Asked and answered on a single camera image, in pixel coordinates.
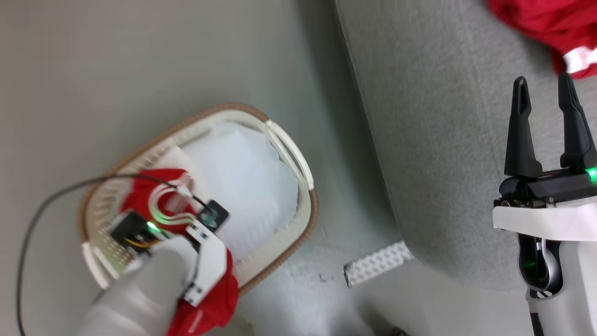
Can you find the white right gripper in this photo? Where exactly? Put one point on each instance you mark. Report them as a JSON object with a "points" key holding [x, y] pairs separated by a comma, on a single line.
{"points": [[550, 210]]}

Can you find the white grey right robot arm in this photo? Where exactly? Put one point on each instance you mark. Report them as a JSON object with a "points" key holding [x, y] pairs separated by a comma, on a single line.
{"points": [[576, 289]]}

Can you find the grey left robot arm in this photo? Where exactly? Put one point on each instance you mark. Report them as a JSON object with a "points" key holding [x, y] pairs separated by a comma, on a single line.
{"points": [[140, 298]]}

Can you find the white perforated floor plate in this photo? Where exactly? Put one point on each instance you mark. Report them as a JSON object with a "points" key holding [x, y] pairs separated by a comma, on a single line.
{"points": [[378, 263]]}

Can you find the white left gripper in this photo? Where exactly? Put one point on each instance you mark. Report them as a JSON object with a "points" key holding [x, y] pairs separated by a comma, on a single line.
{"points": [[210, 261]]}

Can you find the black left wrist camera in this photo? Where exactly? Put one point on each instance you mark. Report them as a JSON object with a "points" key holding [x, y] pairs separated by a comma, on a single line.
{"points": [[215, 214]]}

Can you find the red and white garment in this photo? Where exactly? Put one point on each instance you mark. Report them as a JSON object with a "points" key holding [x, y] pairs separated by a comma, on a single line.
{"points": [[545, 21]]}

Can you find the grey fabric sofa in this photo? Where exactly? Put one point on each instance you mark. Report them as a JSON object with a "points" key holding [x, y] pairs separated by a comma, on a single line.
{"points": [[443, 140]]}

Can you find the white laundry basket brown rim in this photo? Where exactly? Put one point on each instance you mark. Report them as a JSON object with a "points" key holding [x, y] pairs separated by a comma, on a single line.
{"points": [[284, 219]]}

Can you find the red garment with white stripes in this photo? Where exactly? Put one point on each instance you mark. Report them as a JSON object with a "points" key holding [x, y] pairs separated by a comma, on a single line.
{"points": [[212, 303]]}

